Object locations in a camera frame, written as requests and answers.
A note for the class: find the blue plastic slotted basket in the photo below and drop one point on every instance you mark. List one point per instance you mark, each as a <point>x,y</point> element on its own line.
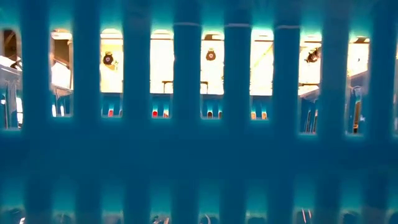
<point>186,149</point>

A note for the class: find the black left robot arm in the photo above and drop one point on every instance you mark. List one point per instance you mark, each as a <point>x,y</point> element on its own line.
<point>10,43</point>

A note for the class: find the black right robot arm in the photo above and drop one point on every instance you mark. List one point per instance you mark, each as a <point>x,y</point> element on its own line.
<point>312,56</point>

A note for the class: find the background room table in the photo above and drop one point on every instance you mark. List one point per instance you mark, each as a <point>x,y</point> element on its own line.
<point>166,81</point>

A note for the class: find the round black hanging device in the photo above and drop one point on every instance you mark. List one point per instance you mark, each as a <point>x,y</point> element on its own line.
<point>211,55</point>
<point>108,58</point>

